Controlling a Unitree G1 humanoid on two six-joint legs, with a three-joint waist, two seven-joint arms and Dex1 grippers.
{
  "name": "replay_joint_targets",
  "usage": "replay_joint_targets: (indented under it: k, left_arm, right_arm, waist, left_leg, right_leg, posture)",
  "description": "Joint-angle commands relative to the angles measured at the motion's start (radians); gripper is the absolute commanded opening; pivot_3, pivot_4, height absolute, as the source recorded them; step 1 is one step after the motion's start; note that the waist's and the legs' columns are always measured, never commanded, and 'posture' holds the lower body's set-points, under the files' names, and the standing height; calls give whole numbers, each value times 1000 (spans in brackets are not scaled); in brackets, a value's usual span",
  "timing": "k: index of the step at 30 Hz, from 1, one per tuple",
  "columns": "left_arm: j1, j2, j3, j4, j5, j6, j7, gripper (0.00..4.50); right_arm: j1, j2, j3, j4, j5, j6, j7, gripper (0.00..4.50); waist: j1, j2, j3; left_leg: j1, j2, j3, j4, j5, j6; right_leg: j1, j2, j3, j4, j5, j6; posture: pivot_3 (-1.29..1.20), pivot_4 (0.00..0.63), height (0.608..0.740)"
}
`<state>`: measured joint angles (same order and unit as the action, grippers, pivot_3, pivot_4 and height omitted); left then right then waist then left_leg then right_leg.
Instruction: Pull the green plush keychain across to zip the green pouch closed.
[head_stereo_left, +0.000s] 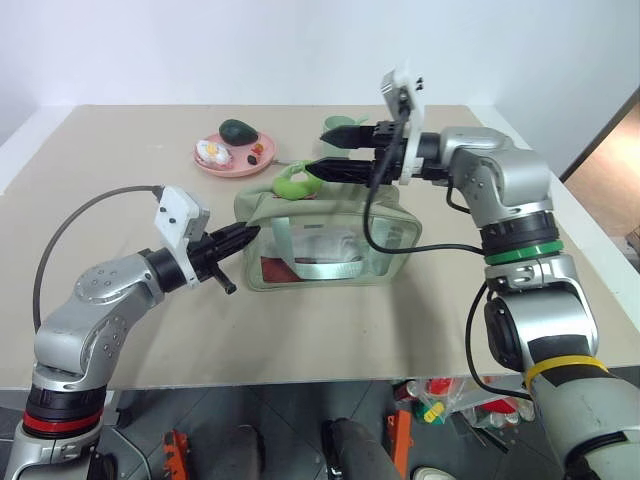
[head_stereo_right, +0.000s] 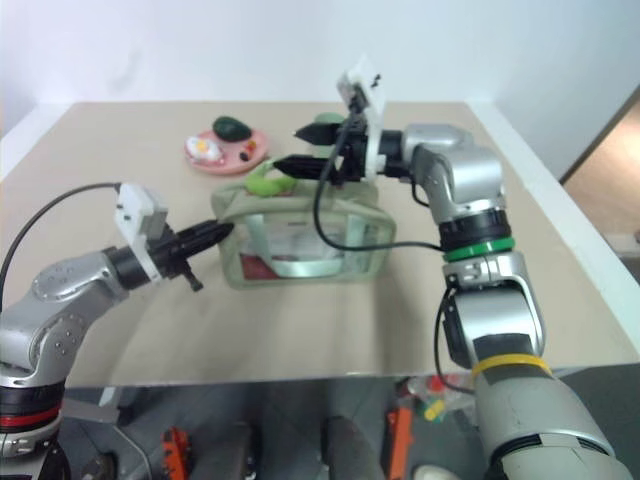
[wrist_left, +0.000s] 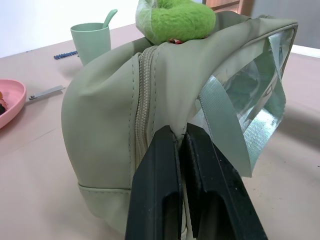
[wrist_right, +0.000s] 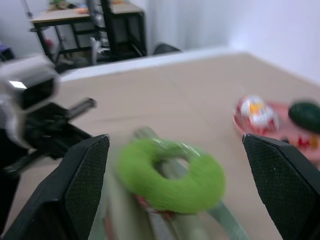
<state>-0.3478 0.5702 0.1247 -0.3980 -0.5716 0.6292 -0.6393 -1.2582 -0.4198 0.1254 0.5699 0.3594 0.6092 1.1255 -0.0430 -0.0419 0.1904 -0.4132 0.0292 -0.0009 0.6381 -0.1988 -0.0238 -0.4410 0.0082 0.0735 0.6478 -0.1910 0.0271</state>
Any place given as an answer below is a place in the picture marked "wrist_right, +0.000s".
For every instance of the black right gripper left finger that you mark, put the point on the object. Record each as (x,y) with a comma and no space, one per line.
(75,190)

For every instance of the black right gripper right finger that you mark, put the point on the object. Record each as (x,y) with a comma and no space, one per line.
(287,185)

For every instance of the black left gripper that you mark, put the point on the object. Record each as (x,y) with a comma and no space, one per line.
(50,130)

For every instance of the red yellow wrapped candies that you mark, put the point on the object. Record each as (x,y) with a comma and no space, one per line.
(303,142)

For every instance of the dark green avocado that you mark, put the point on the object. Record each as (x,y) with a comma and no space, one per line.
(306,115)

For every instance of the pink tray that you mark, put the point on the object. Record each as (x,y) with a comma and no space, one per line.
(282,108)

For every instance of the red white snack packet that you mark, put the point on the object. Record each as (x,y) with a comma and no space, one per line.
(255,111)

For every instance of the black office chair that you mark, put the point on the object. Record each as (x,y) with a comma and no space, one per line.
(166,48)

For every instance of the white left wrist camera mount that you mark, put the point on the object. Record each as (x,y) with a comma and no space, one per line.
(32,72)

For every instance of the wooden desk black frame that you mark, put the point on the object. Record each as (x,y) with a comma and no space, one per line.
(62,17)

